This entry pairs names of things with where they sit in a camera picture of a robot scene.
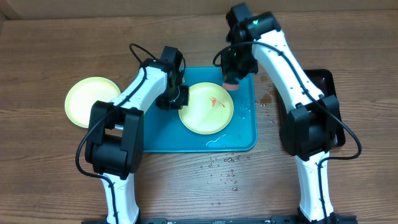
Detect orange and dark sponge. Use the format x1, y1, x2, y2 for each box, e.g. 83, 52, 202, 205
222, 79, 240, 91

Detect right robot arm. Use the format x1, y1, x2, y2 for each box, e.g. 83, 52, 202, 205
218, 3, 339, 223

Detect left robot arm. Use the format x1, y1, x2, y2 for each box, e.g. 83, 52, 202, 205
75, 46, 189, 223

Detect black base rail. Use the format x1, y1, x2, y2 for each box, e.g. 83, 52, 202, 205
81, 215, 358, 224

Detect yellow-green plate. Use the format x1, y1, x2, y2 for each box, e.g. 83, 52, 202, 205
178, 82, 234, 134
64, 77, 121, 128

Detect black rectangular tray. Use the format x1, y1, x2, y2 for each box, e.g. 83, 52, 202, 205
276, 69, 346, 147

